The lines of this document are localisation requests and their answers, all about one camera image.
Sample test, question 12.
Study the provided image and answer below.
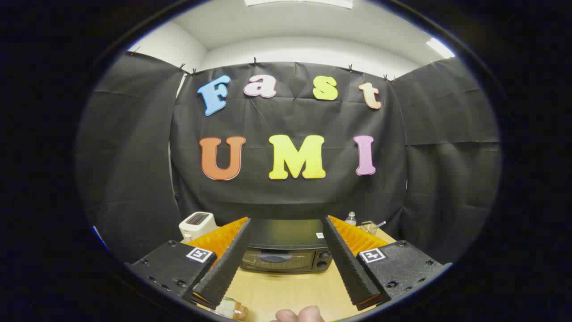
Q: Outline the black backdrop cloth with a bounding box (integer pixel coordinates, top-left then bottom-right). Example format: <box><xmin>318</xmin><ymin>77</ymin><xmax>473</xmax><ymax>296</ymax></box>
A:
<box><xmin>76</xmin><ymin>51</ymin><xmax>501</xmax><ymax>264</ymax></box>

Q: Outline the white pop-up toaster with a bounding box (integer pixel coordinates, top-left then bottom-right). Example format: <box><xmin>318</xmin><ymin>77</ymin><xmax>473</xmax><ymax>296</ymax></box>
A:
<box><xmin>179</xmin><ymin>212</ymin><xmax>219</xmax><ymax>242</ymax></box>

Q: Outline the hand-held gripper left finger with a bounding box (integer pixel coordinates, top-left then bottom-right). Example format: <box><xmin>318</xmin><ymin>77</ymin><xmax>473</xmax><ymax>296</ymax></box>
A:
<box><xmin>125</xmin><ymin>217</ymin><xmax>252</xmax><ymax>310</ymax></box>

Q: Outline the toast sandwich with lettuce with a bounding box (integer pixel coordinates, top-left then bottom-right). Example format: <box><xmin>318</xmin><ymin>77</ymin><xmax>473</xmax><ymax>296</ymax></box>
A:
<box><xmin>216</xmin><ymin>297</ymin><xmax>249</xmax><ymax>321</ymax></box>

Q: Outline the ceiling light panel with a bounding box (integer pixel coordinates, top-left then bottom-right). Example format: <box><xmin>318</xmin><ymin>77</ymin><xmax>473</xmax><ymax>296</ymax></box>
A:
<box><xmin>245</xmin><ymin>0</ymin><xmax>353</xmax><ymax>9</ymax></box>
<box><xmin>426</xmin><ymin>37</ymin><xmax>455</xmax><ymax>59</ymax></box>

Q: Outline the black toaster oven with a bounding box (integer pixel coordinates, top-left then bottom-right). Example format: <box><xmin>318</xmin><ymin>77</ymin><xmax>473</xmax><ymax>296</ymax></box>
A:
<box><xmin>240</xmin><ymin>218</ymin><xmax>335</xmax><ymax>274</ymax></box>

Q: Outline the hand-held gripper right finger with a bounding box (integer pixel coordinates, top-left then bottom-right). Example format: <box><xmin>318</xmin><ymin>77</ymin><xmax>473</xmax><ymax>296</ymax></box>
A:
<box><xmin>322</xmin><ymin>215</ymin><xmax>452</xmax><ymax>311</ymax></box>

